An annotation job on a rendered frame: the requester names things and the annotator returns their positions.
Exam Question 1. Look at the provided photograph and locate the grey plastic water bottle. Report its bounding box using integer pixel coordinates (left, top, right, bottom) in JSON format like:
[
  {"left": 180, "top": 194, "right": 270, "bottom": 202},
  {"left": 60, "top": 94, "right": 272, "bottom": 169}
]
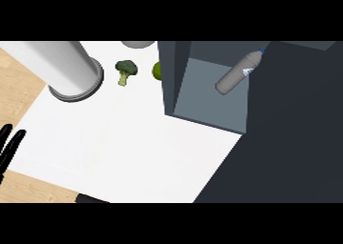
[{"left": 213, "top": 48, "right": 266, "bottom": 96}]

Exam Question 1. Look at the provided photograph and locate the green round fruit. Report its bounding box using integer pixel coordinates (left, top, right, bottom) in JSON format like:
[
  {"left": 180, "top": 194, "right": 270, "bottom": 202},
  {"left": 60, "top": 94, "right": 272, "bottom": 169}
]
[{"left": 149, "top": 61, "right": 163, "bottom": 82}]

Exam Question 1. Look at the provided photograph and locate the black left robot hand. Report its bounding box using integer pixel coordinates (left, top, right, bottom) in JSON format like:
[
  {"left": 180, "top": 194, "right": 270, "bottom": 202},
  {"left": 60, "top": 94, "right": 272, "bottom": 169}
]
[{"left": 0, "top": 116, "right": 27, "bottom": 203}]

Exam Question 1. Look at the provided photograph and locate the black flat object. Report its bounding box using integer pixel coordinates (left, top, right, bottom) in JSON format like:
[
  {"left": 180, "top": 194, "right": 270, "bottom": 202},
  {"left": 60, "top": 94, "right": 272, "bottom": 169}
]
[{"left": 74, "top": 193, "right": 110, "bottom": 204}]

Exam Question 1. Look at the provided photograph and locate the green broccoli floret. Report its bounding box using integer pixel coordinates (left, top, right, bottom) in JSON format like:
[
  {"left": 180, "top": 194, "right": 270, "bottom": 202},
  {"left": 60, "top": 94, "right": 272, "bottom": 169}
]
[{"left": 113, "top": 59, "right": 139, "bottom": 88}]

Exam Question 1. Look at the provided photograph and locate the dark grey open cabinet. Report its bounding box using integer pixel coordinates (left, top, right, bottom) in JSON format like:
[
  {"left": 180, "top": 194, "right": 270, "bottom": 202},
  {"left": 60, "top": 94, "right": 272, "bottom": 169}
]
[{"left": 155, "top": 40, "right": 272, "bottom": 134}]

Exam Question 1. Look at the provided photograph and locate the white cylinder with grey base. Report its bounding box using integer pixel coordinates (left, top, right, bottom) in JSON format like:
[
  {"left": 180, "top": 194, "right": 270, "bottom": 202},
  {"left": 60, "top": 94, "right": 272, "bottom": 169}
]
[{"left": 0, "top": 40, "right": 105, "bottom": 103}]

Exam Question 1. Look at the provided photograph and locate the grey round object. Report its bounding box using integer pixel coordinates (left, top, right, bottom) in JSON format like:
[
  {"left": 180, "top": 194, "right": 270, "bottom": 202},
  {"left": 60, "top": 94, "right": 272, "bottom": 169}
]
[{"left": 119, "top": 40, "right": 157, "bottom": 50}]

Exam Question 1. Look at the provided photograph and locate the dark grey cabinet door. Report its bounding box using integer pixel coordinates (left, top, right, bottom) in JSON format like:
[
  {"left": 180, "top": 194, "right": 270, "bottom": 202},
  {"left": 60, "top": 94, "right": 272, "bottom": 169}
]
[{"left": 192, "top": 40, "right": 343, "bottom": 204}]

